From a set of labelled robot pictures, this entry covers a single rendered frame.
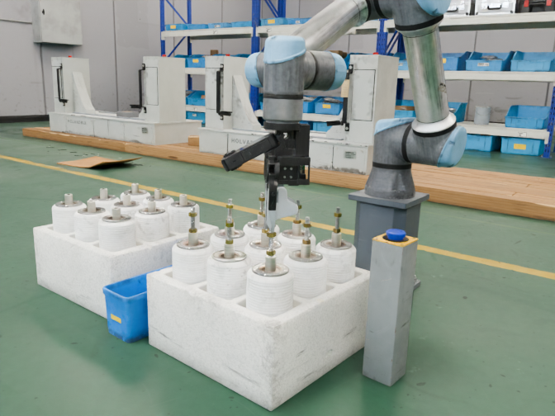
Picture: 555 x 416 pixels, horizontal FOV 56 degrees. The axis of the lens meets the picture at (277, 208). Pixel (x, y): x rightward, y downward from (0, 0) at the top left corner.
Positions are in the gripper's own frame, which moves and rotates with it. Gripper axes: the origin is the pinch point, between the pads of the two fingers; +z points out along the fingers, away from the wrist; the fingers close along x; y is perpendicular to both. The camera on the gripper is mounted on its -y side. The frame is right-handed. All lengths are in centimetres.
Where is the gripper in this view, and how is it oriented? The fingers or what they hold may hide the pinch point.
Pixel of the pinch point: (268, 224)
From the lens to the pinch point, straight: 102.0
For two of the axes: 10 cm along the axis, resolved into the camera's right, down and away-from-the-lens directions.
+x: -1.1, -2.4, 9.7
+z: -0.3, 9.7, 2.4
